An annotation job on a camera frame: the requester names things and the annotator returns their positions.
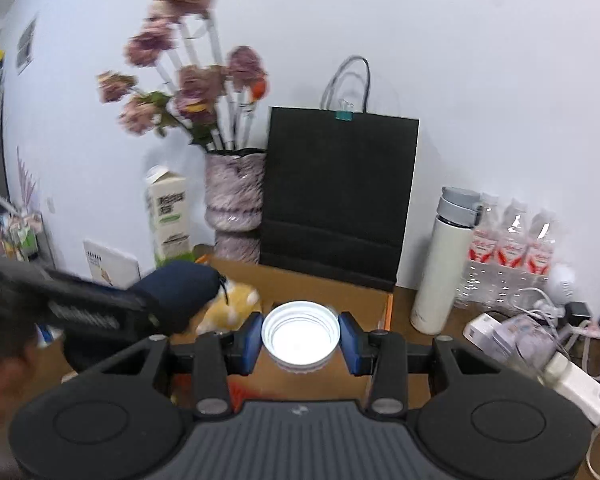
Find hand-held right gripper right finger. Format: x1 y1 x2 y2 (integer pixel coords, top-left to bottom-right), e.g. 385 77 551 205
337 311 501 418

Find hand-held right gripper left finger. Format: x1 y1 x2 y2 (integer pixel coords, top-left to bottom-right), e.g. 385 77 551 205
97 311 266 418

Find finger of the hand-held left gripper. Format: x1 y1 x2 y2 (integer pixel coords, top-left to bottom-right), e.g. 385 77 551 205
47 266 156 323

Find white bottle cap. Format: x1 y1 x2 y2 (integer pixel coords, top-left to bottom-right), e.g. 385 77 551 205
261 301 341 375

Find navy zip pouch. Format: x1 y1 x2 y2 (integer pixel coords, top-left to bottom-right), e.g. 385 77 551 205
62 260 223 373

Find wooden desktop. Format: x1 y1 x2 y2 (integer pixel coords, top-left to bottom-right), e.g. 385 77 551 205
60 245 600 480

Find person's left hand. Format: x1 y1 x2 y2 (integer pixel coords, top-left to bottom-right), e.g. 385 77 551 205
0 350 36 421

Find yellow plush dog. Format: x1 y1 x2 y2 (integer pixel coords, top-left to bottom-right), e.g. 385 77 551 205
195 280 262 336

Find white green milk carton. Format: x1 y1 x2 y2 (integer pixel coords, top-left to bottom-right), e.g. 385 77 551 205
145 165 193 268

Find white thermos grey lid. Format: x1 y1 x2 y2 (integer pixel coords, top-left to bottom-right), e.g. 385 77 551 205
410 186 482 335

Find purple reed sticks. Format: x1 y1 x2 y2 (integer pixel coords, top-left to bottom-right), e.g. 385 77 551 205
16 146 41 211

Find small white box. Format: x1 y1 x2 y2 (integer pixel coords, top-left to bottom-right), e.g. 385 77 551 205
462 312 508 356

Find pink marbled vase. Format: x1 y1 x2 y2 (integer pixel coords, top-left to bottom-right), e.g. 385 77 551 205
204 149 267 263

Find black paper bag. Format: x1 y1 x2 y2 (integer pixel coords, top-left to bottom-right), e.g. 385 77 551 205
258 55 421 293

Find red label water bottle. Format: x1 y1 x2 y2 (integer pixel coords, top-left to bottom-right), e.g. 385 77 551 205
455 192 503 308
522 208 558 286
497 199 528 301

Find clear plastic bag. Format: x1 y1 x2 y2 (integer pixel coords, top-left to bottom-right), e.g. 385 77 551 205
490 312 561 376

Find black power adapter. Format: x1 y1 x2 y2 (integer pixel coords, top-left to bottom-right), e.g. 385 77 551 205
565 301 592 328

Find pink artificial flowers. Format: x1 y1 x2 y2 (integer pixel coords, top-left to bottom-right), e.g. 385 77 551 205
97 0 271 153

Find white power strip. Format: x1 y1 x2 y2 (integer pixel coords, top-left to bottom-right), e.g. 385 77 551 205
547 352 600 426

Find wire rack with packets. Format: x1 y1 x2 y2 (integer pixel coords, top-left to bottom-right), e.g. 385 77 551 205
0 200 56 268

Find white cable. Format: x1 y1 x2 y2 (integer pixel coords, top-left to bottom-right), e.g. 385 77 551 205
510 287 566 321

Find white round camera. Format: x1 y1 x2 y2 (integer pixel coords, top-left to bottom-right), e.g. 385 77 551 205
545 262 578 306

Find wall vent grille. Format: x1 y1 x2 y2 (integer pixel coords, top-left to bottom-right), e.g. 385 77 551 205
16 17 37 76

